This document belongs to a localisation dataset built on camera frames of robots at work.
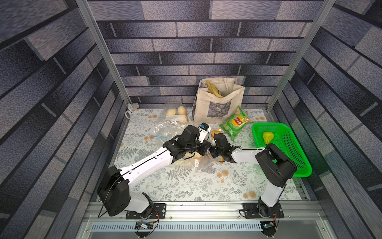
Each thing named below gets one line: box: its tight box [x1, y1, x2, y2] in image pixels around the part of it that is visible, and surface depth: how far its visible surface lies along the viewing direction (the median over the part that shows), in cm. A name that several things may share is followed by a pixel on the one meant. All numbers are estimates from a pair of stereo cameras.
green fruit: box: [262, 131, 275, 145], surface depth 99 cm
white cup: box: [124, 102, 140, 120], surface depth 120 cm
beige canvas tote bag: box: [191, 77, 246, 125], surface depth 100 cm
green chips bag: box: [219, 105, 256, 142], surface depth 101 cm
